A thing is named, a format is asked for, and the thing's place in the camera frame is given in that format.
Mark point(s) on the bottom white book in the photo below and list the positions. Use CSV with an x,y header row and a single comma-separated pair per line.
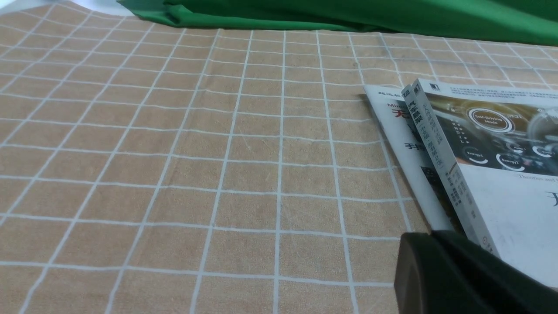
x,y
391,111

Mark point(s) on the green backdrop cloth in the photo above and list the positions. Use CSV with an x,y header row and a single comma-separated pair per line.
x,y
522,21

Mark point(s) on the orange checkered tablecloth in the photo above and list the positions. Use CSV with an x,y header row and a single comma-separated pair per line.
x,y
150,169

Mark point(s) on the top self-driving textbook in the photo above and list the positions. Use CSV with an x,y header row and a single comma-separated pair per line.
x,y
504,141

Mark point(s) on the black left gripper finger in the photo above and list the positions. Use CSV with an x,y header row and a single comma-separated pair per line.
x,y
445,273

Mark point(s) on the white book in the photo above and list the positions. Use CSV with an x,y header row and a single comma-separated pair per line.
x,y
391,111
432,136

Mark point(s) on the middle white book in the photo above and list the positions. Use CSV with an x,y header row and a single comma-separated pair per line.
x,y
432,136

